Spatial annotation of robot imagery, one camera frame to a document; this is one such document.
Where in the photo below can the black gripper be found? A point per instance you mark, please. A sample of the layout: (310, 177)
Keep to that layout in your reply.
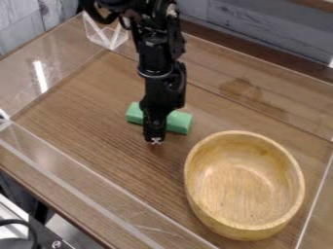
(163, 97)

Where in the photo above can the green rectangular block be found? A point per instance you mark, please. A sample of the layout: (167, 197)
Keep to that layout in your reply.
(178, 121)

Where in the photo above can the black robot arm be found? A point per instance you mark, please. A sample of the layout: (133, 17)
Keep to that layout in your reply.
(153, 23)

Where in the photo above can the light wooden bowl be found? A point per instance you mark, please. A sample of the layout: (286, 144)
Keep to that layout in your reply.
(244, 185)

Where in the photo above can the clear acrylic tray wall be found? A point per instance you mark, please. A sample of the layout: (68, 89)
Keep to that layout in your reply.
(81, 159)

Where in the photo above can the clear acrylic corner bracket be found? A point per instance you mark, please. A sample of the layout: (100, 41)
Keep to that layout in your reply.
(107, 37)

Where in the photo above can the black metal bracket with screw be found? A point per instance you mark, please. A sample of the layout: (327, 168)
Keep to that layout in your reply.
(50, 241)

